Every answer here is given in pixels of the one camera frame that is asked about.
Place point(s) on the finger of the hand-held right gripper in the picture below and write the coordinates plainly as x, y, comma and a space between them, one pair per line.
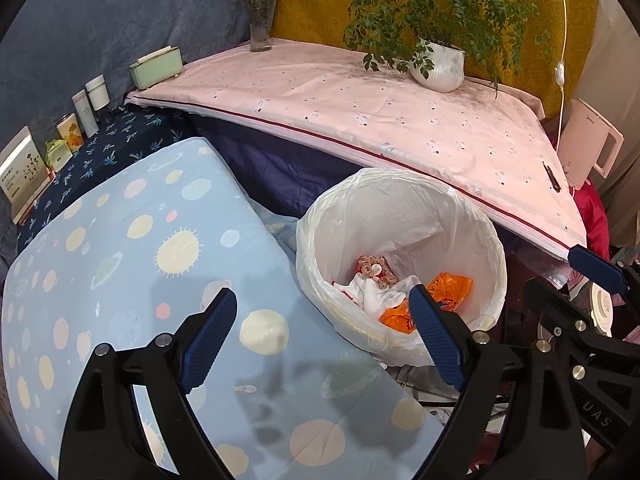
595, 266
560, 310

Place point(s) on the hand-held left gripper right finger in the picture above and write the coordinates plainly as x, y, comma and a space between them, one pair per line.
440, 340

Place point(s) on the small black clip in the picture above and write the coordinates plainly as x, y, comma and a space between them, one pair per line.
552, 177

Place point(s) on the yellow backdrop cloth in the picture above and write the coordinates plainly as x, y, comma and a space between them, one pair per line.
310, 15

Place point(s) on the pink cloth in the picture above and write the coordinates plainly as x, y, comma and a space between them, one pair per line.
350, 110

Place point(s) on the light blue printed cloth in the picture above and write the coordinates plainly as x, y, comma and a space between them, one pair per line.
100, 260

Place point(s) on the navy cloth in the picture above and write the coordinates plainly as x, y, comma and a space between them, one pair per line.
280, 170

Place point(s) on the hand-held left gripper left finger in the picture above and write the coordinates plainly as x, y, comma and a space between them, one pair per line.
210, 342

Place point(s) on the green tissue box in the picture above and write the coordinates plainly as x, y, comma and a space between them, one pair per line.
155, 69

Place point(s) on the bin with white bag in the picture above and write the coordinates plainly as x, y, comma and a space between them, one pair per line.
425, 210

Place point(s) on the glass vase with pink flowers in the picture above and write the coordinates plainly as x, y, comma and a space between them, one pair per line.
261, 25

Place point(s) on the orange plastic wrapper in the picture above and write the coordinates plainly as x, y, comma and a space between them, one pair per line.
395, 319
452, 287

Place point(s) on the white round reel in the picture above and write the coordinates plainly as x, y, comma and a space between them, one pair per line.
602, 310

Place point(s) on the white box with plant print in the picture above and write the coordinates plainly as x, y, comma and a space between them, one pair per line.
22, 175

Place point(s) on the potted plant in white pot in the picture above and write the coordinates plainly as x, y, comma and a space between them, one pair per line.
440, 67

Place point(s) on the dark blue patterned cloth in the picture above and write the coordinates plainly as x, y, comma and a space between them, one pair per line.
125, 135

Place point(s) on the white tissue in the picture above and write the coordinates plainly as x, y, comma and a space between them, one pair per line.
372, 297

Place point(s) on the small green packet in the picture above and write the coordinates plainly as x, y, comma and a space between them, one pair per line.
57, 156

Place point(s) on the red cloth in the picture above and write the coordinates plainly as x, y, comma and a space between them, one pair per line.
592, 215

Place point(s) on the tall white bottle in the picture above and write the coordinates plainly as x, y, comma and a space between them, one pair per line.
86, 115

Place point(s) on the white jar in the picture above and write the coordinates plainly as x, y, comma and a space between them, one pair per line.
97, 92

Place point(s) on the pink kettle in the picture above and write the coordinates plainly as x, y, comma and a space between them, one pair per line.
585, 140

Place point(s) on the brown patterned snack wrapper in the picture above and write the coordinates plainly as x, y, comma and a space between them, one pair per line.
372, 269

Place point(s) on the grey-blue backdrop cloth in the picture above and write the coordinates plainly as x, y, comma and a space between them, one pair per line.
100, 20

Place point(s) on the small orange carton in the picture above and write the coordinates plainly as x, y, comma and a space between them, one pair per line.
70, 135

